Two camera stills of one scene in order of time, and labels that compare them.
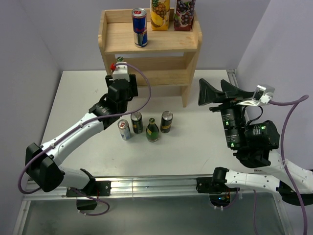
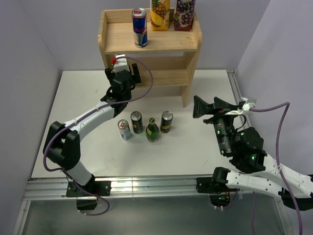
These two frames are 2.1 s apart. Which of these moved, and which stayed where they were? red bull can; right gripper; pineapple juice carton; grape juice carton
Moved: right gripper
Stayed: red bull can; grape juice carton; pineapple juice carton
